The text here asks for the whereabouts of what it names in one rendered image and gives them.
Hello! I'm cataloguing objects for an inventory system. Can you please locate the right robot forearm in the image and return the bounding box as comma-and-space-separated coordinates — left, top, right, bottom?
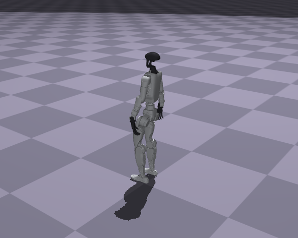
158, 91, 165, 107

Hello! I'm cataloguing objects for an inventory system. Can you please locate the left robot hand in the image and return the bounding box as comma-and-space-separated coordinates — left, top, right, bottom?
130, 117, 140, 135

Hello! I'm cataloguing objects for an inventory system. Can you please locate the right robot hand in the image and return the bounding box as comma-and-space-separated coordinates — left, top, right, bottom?
157, 103, 163, 120

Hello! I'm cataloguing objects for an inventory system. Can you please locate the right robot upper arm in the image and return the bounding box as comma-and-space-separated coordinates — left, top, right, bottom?
159, 71, 163, 93

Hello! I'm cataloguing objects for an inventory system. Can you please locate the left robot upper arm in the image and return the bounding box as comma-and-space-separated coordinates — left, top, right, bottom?
140, 75, 151, 104

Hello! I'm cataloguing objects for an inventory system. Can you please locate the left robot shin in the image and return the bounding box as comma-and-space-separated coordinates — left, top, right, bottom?
135, 146, 146, 178

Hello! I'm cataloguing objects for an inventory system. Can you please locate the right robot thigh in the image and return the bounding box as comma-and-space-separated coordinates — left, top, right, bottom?
145, 113, 159, 149

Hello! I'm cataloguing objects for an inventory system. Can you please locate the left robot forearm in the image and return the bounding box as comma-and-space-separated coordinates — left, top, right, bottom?
129, 96, 142, 120

